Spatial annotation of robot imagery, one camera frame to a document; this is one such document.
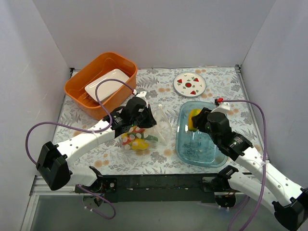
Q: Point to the polka dot zip top bag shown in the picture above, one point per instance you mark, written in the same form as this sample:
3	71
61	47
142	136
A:
163	129

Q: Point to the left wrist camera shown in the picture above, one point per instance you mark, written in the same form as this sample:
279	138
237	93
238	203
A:
141	94

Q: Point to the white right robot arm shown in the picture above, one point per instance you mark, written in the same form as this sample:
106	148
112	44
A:
286	199

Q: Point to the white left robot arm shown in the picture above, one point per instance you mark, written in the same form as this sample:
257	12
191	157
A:
55	162

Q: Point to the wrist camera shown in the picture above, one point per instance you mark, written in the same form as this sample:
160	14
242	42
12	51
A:
141	94
221	106

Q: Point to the round watermelon pattern plate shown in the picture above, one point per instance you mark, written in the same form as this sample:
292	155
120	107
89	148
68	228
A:
189	84

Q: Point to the white rectangular dish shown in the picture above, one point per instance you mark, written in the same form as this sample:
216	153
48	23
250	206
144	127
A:
106	89

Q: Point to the yellow fake food in bag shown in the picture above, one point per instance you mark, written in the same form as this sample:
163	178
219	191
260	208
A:
132	142

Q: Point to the green fake chili pepper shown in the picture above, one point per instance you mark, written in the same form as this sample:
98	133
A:
150	138

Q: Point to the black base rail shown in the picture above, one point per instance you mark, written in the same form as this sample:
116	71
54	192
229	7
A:
165	188

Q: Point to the clear teal plastic tray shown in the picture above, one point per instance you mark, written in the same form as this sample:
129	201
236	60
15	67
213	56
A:
196	148

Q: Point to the orange plastic bin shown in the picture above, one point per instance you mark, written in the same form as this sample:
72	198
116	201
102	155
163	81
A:
108	80

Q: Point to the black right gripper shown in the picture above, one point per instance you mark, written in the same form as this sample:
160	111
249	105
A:
200	121

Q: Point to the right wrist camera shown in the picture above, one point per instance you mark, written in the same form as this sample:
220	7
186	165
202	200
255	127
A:
221	106

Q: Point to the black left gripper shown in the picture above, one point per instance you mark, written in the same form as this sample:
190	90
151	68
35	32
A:
147	118

